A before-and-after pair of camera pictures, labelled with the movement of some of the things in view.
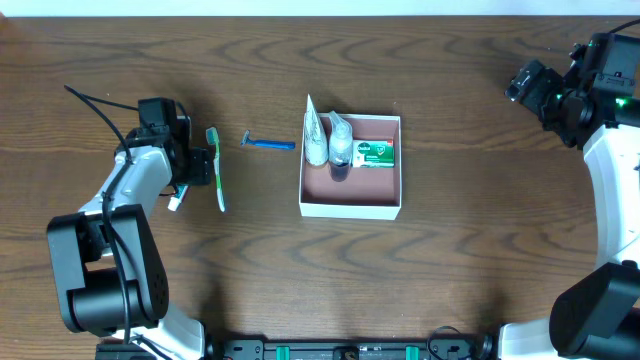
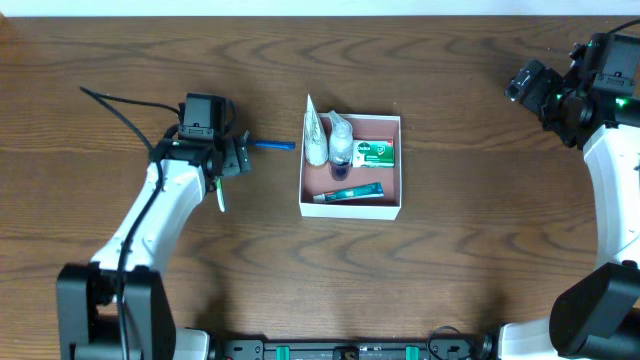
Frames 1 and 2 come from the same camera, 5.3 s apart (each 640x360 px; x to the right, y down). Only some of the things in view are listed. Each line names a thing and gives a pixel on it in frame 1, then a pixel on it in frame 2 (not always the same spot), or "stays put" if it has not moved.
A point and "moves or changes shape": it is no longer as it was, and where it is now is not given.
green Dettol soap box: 373,154 stays put
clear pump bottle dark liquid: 340,148 stays put
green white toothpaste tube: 176,201 moves or changes shape
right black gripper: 530,85 stays put
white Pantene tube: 315,136 stays put
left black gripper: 201,166 to 240,155
